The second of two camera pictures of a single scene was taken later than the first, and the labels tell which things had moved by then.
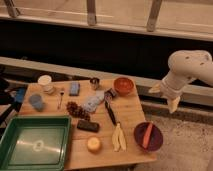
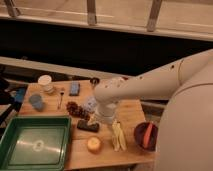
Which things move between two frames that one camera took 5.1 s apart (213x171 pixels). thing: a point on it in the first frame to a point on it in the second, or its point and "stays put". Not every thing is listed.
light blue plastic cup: (37, 102) stays put
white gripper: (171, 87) to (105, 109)
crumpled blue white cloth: (91, 103) stays put
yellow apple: (93, 143) stays put
